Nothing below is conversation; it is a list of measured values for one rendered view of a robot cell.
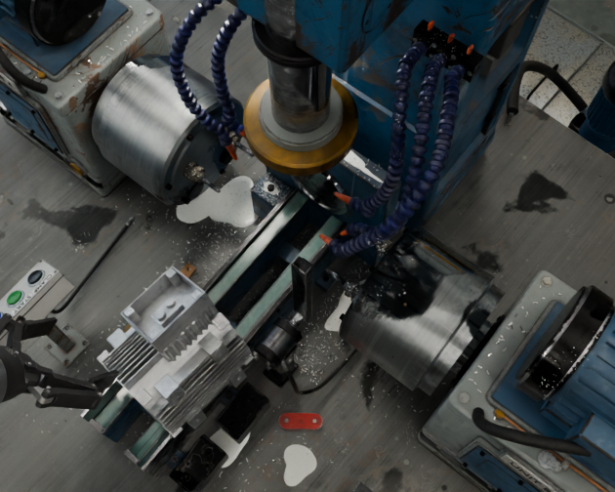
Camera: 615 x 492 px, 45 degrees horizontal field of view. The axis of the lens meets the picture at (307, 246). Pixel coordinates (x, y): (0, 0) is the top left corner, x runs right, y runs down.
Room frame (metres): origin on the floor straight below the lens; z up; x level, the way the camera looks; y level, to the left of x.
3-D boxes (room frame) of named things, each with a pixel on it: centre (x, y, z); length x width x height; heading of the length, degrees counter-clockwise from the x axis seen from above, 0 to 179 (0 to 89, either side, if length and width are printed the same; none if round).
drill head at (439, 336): (0.40, -0.22, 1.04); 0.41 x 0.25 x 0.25; 51
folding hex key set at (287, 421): (0.26, 0.01, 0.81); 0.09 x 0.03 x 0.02; 89
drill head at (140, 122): (0.83, 0.31, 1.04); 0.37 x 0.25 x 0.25; 51
